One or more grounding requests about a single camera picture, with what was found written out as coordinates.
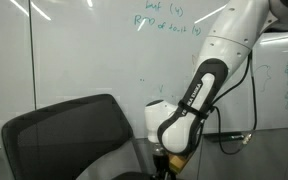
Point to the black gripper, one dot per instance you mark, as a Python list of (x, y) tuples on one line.
[(160, 161)]

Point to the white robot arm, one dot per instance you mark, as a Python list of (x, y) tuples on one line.
[(224, 60)]

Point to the black marker tray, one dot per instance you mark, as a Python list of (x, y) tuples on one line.
[(217, 136)]

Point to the green whiteboard marker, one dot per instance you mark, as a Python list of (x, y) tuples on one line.
[(235, 136)]

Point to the black mesh office chair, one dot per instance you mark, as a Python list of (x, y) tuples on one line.
[(67, 140)]

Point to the whiteboard panel with green writing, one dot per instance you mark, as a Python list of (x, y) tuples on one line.
[(100, 50)]

